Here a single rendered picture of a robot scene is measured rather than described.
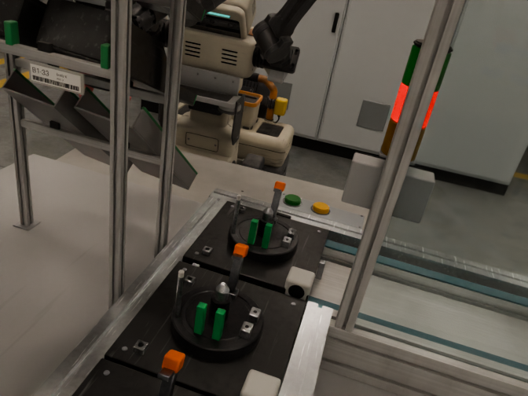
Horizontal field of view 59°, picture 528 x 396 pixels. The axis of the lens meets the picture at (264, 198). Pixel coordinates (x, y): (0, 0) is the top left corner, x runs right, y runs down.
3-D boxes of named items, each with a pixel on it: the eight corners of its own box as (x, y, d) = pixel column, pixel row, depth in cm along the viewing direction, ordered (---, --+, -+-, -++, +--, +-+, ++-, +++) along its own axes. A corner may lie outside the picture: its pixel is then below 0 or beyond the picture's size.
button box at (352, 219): (277, 212, 120) (281, 191, 117) (358, 236, 117) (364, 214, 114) (270, 225, 114) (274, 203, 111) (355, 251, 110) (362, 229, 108)
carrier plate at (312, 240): (225, 207, 108) (227, 199, 107) (327, 237, 104) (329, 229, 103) (181, 264, 87) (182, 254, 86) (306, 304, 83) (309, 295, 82)
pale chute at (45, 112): (83, 155, 111) (93, 139, 113) (128, 173, 107) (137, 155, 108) (0, 87, 86) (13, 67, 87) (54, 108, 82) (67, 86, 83)
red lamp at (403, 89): (391, 111, 68) (401, 78, 66) (426, 120, 67) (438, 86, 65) (390, 122, 64) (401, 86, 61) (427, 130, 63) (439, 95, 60)
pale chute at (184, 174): (141, 171, 109) (150, 155, 110) (188, 190, 105) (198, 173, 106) (72, 107, 83) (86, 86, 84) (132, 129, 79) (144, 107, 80)
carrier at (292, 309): (177, 269, 86) (183, 210, 80) (305, 309, 82) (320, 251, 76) (103, 365, 65) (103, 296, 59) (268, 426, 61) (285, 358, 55)
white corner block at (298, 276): (287, 281, 88) (291, 264, 86) (311, 289, 87) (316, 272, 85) (281, 297, 84) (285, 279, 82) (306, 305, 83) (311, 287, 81)
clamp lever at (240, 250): (226, 286, 77) (238, 241, 76) (238, 289, 77) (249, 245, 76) (220, 291, 73) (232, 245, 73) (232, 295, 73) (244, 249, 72)
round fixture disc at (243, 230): (240, 216, 102) (242, 208, 101) (302, 234, 100) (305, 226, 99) (218, 249, 90) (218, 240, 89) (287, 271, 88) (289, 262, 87)
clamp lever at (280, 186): (268, 215, 99) (276, 180, 98) (276, 218, 99) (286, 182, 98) (264, 217, 95) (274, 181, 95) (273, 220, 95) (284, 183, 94)
